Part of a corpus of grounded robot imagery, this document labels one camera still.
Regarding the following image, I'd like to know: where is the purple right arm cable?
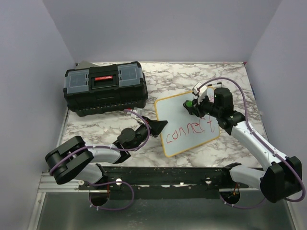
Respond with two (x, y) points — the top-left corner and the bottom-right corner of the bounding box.
(198, 77), (303, 208)

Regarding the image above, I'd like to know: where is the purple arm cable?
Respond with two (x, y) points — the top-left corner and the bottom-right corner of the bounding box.
(198, 77), (303, 208)
(49, 109), (151, 211)

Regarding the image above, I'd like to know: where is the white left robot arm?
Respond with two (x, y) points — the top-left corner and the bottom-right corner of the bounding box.
(45, 116), (168, 189)

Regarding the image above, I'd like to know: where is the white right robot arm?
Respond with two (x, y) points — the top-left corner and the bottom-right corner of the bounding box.
(183, 85), (306, 203)

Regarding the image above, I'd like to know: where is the yellow framed whiteboard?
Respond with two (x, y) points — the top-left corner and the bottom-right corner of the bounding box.
(154, 91), (220, 157)

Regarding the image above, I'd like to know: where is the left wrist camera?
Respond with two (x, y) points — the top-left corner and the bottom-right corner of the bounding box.
(130, 107), (143, 119)

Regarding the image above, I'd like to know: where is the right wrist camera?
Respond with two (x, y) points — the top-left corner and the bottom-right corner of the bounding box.
(192, 82), (208, 104)

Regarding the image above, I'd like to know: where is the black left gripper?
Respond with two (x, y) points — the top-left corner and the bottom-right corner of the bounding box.
(130, 116), (168, 151)

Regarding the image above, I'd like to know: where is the black plastic toolbox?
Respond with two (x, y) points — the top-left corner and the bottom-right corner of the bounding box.
(63, 61), (148, 117)

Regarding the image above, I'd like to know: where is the green whiteboard eraser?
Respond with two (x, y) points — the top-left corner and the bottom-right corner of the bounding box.
(183, 100), (193, 108)

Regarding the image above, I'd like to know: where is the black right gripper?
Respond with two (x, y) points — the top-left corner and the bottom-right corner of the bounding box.
(189, 93), (222, 118)

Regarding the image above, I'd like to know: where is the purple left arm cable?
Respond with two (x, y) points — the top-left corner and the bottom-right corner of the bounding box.
(49, 109), (151, 211)

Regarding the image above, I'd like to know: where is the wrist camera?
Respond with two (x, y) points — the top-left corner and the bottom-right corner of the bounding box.
(192, 82), (208, 104)
(130, 107), (143, 119)

